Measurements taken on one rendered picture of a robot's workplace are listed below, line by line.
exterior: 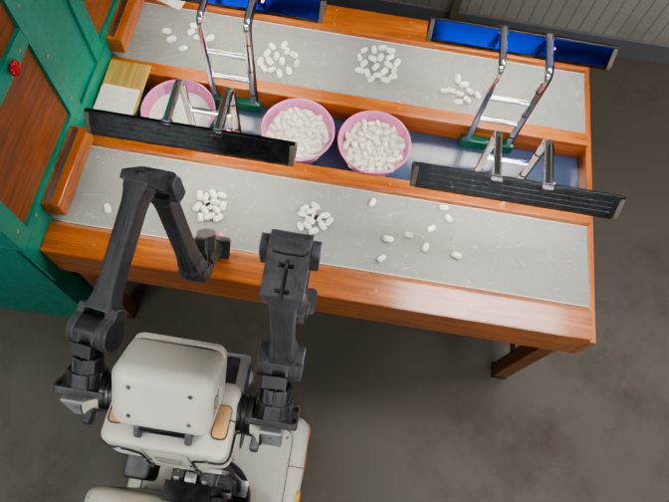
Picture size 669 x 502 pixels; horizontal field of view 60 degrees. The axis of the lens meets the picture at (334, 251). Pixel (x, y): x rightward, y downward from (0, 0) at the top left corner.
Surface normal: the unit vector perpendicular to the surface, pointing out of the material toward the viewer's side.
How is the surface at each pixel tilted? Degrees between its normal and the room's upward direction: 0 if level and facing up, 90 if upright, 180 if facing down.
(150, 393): 48
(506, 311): 0
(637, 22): 90
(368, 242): 0
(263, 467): 0
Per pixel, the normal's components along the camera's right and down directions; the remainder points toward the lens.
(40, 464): 0.06, -0.38
